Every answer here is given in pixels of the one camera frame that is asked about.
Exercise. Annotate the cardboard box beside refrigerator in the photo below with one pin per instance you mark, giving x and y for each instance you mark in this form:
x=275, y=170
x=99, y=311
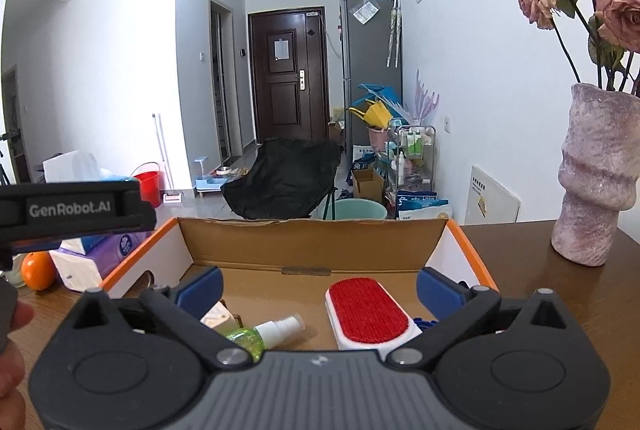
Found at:
x=336, y=132

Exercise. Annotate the pink textured vase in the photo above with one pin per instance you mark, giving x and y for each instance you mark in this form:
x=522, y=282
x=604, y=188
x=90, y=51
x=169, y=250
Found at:
x=592, y=180

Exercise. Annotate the person's left hand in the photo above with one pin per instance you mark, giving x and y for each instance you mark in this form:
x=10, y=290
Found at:
x=10, y=380

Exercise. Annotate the red bucket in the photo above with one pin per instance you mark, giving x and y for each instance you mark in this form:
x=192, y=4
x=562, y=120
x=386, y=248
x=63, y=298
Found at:
x=147, y=187

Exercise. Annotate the black folding chair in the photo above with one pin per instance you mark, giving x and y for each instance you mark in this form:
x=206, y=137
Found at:
x=285, y=175

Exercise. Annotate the small brown cardboard box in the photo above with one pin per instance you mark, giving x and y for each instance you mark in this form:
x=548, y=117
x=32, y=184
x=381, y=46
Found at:
x=367, y=185

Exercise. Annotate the green liquid bottle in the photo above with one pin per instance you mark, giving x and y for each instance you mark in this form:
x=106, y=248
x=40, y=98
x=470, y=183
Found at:
x=245, y=342

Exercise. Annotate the dark brown door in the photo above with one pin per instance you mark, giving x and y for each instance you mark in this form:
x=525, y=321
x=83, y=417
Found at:
x=287, y=75

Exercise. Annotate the grey refrigerator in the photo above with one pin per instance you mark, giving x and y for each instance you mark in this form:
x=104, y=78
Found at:
x=367, y=60

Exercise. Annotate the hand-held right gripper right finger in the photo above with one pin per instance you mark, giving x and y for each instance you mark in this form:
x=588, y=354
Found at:
x=440, y=292

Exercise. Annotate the pink bucket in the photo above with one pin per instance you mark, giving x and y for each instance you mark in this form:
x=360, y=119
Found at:
x=378, y=137

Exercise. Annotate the purple plastic decoration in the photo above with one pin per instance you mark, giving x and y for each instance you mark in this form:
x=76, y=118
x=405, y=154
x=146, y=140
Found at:
x=422, y=100

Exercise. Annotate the orange fruit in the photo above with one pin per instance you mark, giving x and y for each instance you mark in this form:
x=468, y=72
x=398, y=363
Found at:
x=39, y=271

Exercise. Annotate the yellow watering can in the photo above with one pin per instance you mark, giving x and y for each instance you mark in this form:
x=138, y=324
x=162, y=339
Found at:
x=375, y=114

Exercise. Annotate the blue white paper packs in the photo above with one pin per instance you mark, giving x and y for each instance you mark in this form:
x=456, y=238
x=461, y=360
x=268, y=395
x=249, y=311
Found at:
x=425, y=207

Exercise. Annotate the white mop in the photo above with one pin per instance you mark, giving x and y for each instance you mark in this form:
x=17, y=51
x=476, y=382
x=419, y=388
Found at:
x=160, y=150

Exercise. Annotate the white board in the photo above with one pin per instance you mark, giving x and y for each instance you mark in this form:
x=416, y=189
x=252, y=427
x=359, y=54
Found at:
x=492, y=197

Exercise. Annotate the white folded umbrella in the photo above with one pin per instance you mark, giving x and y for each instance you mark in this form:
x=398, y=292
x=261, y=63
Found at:
x=395, y=32

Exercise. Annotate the white spray bottle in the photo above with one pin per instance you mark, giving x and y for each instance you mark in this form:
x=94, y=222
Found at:
x=277, y=330

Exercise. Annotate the red white lint brush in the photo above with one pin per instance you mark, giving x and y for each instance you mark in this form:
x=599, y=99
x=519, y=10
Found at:
x=367, y=310

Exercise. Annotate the dried pink roses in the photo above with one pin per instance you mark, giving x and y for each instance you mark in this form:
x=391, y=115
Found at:
x=617, y=7

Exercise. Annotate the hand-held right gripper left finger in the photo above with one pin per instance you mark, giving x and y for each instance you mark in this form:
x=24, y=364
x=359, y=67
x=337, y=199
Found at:
x=202, y=292

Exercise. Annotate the blue pet feeder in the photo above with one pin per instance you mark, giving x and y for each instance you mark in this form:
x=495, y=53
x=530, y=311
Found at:
x=207, y=182

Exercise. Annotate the green plastic basin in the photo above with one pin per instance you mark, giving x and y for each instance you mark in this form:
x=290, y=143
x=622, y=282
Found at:
x=357, y=210

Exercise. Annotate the white wall socket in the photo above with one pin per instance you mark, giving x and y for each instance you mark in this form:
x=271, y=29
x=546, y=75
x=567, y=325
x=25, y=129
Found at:
x=448, y=125

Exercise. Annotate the purple tissue pack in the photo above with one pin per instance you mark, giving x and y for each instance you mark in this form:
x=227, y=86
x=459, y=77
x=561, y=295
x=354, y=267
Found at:
x=95, y=257

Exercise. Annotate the orange cardboard box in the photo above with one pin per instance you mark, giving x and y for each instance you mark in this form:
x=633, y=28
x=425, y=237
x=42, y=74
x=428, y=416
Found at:
x=310, y=245

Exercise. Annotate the beige cube plug adapter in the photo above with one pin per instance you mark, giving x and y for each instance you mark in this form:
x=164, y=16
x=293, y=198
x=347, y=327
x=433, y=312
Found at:
x=220, y=317

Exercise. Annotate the metal pet bowl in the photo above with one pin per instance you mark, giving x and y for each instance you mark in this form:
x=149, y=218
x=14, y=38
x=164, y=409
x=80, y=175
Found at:
x=223, y=170

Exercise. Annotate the black tripod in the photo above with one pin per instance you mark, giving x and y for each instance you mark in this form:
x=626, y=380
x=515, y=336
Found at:
x=7, y=157

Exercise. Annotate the blue plastic items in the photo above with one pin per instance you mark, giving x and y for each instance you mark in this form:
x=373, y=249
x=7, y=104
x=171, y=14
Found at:
x=382, y=92

